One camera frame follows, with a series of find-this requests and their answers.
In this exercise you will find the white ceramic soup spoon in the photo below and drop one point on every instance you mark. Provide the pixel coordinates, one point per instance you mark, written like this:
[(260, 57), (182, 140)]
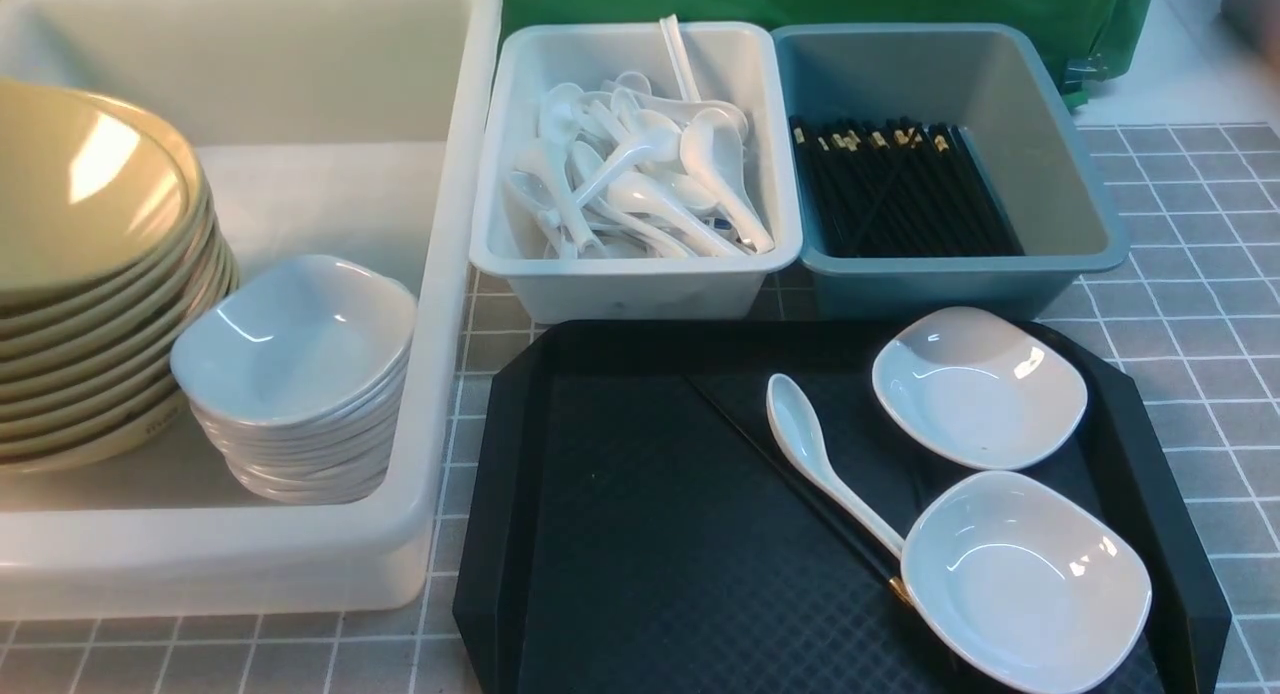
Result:
[(796, 428)]

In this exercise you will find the black chopstick gold tip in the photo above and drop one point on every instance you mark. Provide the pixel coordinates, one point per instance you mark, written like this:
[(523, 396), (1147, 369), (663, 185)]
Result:
[(846, 529)]

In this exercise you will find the white square dish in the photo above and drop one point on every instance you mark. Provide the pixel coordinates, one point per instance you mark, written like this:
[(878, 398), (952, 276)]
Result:
[(1024, 584), (978, 390)]

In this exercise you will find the pile of white spoons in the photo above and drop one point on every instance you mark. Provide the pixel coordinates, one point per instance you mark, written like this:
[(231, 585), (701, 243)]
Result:
[(620, 172)]

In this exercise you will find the black plastic serving tray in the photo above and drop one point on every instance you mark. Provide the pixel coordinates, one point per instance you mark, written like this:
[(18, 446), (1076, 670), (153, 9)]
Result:
[(623, 539)]

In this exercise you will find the white plastic spoon bin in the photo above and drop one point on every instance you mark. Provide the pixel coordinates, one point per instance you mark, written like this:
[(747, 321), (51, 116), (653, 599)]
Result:
[(733, 62)]

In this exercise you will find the bundle of black chopsticks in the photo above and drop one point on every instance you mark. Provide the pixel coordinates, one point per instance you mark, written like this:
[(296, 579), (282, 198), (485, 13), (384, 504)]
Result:
[(900, 189)]

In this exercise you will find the stack of white dishes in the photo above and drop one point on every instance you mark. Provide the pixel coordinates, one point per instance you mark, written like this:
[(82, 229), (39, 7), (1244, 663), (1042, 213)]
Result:
[(297, 378)]

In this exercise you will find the large white plastic tub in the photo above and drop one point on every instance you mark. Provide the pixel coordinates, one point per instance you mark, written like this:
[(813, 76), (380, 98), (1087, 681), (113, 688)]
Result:
[(349, 128)]

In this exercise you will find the teal plastic chopstick bin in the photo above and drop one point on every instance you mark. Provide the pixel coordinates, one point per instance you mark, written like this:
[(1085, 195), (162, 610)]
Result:
[(988, 78)]

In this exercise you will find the stack of yellow bowls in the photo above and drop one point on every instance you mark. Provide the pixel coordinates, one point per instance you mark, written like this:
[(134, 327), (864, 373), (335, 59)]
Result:
[(111, 248)]

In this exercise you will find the grey checked table mat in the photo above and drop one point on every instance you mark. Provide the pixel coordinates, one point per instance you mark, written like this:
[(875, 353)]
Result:
[(1191, 317)]

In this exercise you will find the green cloth backdrop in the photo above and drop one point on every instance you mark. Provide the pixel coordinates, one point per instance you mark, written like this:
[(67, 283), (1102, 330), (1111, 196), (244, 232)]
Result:
[(1080, 42)]

